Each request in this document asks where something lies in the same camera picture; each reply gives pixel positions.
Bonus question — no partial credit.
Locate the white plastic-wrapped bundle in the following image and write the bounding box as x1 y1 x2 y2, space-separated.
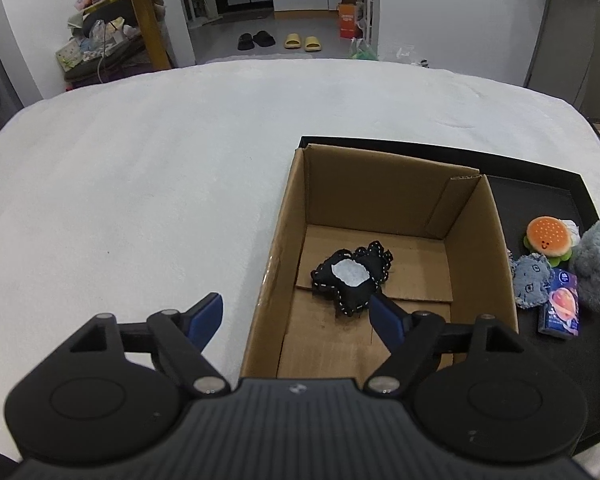
560 220 583 248

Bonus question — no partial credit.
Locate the pile of clutter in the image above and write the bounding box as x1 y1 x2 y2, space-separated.
55 12 148 83

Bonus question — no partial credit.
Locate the grey fluffy plush toy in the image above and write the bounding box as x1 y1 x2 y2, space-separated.
569 220 600 313

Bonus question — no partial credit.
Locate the blue fuzzy plush toy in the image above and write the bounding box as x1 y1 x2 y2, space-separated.
507 250 553 309

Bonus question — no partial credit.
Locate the orange cardboard box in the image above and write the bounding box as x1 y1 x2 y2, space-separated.
336 0 368 39

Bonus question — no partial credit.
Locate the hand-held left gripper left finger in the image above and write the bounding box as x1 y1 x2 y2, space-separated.
67 292 231 397

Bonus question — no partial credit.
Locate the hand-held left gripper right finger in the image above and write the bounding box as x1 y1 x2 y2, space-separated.
364 294 528 396

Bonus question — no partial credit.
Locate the burger plush toy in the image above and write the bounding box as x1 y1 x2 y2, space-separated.
520 216 578 267

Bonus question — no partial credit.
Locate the blue tissue packet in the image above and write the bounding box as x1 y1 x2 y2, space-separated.
536 267 582 342

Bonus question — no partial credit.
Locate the black stitched plush toy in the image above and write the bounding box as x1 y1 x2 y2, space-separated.
310 241 395 320

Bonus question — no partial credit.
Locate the grey cabinet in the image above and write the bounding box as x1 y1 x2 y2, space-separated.
522 0 600 126

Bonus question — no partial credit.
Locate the green plastic bag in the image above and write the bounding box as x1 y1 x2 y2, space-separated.
349 37 381 61

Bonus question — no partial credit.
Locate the black tray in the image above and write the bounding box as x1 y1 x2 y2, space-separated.
298 135 600 456

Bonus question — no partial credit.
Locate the yellow round table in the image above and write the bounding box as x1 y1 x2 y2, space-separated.
77 0 213 71

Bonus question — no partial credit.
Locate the brown cardboard box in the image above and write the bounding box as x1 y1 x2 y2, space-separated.
240 143 520 381

